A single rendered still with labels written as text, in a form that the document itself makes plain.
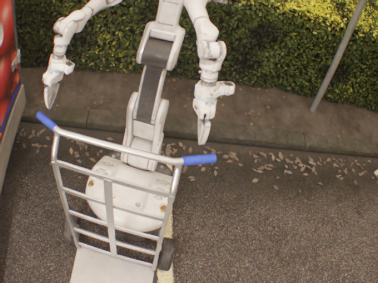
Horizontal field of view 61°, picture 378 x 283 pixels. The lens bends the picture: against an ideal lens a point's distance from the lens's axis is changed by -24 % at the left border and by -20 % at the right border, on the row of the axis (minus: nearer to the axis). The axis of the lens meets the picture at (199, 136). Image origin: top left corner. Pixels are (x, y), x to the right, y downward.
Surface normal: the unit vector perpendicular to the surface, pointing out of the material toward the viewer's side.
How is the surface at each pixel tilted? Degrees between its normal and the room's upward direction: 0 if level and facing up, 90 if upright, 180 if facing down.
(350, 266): 0
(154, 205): 0
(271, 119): 6
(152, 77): 77
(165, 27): 85
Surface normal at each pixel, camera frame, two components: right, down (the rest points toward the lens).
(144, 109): -0.15, 0.58
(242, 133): 0.19, -0.62
